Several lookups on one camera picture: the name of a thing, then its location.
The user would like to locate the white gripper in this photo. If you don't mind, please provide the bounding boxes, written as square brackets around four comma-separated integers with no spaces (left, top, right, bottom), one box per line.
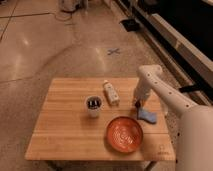
[133,79,151,109]

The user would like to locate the black floor mat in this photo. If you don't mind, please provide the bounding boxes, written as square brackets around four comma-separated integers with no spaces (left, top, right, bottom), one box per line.
[120,19,140,32]

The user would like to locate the white plastic bottle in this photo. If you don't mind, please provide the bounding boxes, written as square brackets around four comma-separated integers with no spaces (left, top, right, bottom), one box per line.
[103,80,120,105]

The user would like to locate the white cup with dark contents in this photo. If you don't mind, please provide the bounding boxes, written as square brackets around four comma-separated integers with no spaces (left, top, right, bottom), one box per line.
[85,96,102,118]

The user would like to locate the blue sponge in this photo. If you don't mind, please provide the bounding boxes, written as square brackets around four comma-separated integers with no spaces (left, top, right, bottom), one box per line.
[137,108,157,124]

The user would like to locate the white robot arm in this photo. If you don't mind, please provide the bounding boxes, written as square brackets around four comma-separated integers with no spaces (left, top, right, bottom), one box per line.
[133,65,213,171]

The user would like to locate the orange patterned plate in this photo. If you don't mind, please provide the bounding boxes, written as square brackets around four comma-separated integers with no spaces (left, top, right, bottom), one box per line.
[106,116,143,153]

